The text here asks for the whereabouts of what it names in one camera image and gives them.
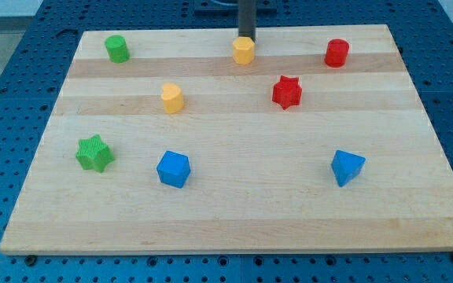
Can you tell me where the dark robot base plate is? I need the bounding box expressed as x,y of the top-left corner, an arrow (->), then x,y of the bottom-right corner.
190,0 -> 278,16

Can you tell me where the yellow heart block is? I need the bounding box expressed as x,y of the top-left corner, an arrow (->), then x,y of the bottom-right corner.
160,83 -> 184,114

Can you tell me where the red cylinder block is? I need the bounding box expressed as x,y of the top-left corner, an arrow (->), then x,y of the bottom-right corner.
324,39 -> 349,68

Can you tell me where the green star block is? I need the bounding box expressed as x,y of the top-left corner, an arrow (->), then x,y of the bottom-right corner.
75,134 -> 115,173

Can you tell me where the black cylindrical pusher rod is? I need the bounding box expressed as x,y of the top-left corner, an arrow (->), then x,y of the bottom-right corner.
238,0 -> 256,42

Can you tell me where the red star block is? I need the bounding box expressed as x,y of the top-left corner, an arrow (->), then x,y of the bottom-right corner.
272,75 -> 302,110

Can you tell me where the blue triangle block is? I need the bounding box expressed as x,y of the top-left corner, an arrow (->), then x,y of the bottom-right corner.
331,149 -> 366,187

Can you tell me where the blue cube block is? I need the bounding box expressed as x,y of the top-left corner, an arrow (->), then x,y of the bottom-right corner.
157,151 -> 191,189

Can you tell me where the wooden board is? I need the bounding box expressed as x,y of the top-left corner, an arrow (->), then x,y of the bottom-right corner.
0,24 -> 453,255

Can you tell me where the yellow hexagon block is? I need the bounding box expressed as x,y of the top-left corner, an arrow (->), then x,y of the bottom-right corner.
232,36 -> 255,64

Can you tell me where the green cylinder block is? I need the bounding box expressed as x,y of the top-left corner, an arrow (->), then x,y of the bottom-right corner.
105,35 -> 130,63

